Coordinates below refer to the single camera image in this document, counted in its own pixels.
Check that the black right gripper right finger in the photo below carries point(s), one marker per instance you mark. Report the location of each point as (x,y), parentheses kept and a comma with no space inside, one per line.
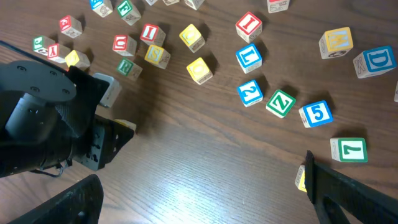
(331,192)

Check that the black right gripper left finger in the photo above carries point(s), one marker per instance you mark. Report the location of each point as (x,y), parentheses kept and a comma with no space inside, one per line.
(80,203)

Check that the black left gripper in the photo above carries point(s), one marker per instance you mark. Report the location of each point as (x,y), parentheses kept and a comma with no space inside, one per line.
(48,116)

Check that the green R block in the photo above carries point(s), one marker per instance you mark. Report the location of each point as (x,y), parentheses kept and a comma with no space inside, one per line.
(129,69)

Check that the yellow O block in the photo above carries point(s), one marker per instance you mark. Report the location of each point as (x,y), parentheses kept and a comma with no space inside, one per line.
(199,71)

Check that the yellow C block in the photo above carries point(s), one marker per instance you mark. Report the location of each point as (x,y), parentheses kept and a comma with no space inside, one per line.
(192,38)

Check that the green 7 block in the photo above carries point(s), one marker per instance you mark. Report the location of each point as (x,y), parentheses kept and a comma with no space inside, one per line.
(349,150)

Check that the yellow block left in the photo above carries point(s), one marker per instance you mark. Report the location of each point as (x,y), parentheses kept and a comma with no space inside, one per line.
(77,59)

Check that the red Y block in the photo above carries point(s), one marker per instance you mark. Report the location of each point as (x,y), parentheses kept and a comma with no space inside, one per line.
(57,53)

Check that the yellow K block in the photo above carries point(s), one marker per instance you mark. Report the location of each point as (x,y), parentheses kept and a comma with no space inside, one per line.
(300,178)

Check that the blue J block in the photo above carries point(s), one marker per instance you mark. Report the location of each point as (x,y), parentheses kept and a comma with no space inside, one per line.
(112,91)

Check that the green J block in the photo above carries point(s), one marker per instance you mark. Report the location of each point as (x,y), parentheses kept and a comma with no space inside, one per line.
(40,44)

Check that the red A block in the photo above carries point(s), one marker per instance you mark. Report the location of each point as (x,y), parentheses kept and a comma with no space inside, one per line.
(126,123)

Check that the red E block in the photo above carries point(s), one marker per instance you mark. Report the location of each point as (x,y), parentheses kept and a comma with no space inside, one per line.
(70,26)

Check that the blue 5 block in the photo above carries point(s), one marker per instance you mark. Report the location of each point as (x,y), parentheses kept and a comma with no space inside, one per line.
(315,114)

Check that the red U block centre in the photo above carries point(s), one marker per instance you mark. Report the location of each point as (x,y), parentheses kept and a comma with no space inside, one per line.
(124,45)

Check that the yellow 8 block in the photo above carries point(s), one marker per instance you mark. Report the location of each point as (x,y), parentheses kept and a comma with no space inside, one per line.
(396,94)

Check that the blue P block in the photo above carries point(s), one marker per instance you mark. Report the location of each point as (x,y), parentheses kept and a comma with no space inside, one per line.
(102,7)

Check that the yellow S block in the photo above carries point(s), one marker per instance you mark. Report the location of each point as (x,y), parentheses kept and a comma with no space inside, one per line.
(157,56)

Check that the green Z block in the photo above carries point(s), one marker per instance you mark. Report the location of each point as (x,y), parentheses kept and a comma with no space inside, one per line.
(280,103)

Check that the green E block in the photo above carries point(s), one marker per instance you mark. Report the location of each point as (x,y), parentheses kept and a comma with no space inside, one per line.
(128,12)

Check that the red I block left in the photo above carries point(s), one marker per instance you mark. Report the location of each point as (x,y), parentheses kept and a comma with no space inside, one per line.
(152,35)

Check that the red i block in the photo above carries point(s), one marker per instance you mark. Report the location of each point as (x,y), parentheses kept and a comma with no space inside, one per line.
(249,27)
(152,35)

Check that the blue D block upper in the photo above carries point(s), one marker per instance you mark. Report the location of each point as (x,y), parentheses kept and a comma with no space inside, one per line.
(374,62)

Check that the blue X block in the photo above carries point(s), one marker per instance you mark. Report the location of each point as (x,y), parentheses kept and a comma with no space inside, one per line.
(151,2)

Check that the blue 2 block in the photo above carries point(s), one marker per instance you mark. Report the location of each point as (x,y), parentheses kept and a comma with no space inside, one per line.
(250,93)

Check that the yellow M block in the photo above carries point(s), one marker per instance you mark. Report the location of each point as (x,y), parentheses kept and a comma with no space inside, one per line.
(336,43)

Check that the green N block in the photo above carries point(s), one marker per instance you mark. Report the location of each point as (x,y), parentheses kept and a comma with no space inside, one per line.
(170,2)

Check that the blue L block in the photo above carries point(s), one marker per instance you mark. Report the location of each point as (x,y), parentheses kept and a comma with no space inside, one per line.
(249,58)

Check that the green B block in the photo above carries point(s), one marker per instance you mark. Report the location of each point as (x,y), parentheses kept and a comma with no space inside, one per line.
(194,4)

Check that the red I block right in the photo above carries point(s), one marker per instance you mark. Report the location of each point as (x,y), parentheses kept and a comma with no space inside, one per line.
(249,27)

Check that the red H block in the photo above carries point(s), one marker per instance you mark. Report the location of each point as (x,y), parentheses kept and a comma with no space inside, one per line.
(277,5)

